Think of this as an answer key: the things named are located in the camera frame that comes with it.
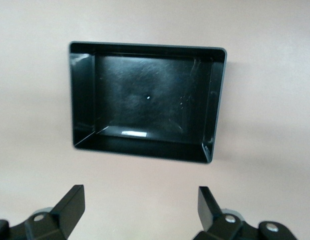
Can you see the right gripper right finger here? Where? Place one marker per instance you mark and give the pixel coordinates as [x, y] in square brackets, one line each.
[207, 212]

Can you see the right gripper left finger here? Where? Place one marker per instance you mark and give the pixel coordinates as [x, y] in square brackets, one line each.
[67, 212]

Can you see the black rectangular plastic tray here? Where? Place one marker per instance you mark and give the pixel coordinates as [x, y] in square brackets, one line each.
[144, 100]

